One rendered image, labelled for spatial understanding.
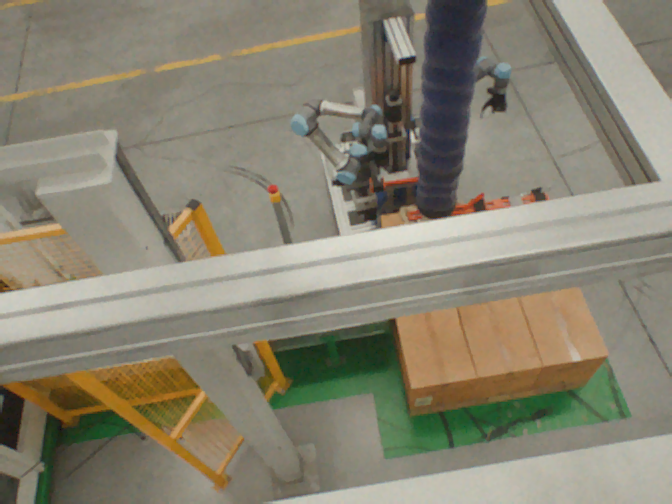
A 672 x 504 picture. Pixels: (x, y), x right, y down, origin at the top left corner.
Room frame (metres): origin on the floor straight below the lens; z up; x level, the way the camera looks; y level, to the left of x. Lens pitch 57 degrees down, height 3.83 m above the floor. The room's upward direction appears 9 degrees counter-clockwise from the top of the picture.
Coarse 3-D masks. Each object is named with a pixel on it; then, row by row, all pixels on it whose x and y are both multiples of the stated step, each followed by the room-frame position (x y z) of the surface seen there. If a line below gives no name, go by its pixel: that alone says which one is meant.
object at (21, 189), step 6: (6, 186) 3.46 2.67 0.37; (12, 186) 3.46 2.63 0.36; (18, 186) 3.46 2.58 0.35; (24, 186) 3.51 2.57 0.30; (30, 186) 3.57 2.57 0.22; (12, 192) 3.46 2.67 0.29; (18, 192) 3.46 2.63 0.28; (24, 192) 3.46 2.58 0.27; (30, 192) 3.51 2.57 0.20; (18, 198) 3.46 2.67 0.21; (24, 198) 3.46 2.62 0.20; (30, 198) 3.46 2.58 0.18; (30, 204) 3.46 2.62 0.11; (36, 204) 3.47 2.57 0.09
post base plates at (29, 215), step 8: (664, 88) 3.63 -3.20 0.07; (32, 192) 3.52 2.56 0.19; (24, 200) 3.45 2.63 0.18; (24, 208) 3.49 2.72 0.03; (32, 208) 3.46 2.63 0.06; (40, 208) 3.46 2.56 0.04; (24, 216) 3.39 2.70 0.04; (32, 216) 3.38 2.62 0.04; (40, 216) 3.37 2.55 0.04; (48, 216) 3.35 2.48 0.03
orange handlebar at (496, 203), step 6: (396, 180) 2.16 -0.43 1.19; (402, 180) 2.15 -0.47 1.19; (408, 180) 2.15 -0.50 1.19; (414, 180) 2.14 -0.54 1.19; (522, 198) 1.88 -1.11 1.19; (528, 198) 1.87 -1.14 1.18; (486, 204) 1.88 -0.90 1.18; (492, 204) 1.88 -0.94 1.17; (498, 204) 1.86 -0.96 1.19; (462, 210) 1.86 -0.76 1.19; (468, 210) 1.86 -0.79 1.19; (408, 216) 1.89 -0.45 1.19; (414, 216) 1.88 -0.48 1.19; (420, 216) 1.87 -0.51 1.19
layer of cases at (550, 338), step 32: (576, 288) 1.57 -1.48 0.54; (416, 320) 1.53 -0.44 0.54; (448, 320) 1.49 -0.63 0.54; (480, 320) 1.46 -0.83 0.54; (512, 320) 1.42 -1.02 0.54; (544, 320) 1.39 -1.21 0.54; (576, 320) 1.35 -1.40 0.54; (416, 352) 1.32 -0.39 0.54; (448, 352) 1.28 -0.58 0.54; (480, 352) 1.25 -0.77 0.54; (512, 352) 1.22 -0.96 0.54; (544, 352) 1.18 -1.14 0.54; (576, 352) 1.15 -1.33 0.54; (416, 384) 1.12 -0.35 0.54; (448, 384) 1.10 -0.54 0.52; (480, 384) 1.10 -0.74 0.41; (512, 384) 1.10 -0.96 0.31; (544, 384) 1.10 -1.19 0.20
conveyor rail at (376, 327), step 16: (288, 336) 1.54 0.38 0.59; (304, 336) 1.55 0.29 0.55; (320, 336) 1.55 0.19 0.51; (352, 336) 1.55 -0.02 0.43; (256, 352) 1.54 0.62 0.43; (96, 368) 1.54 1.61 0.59; (112, 368) 1.54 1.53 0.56; (144, 368) 1.54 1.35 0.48; (160, 368) 1.54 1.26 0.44; (32, 384) 1.54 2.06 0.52; (48, 384) 1.54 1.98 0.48; (64, 384) 1.54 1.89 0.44
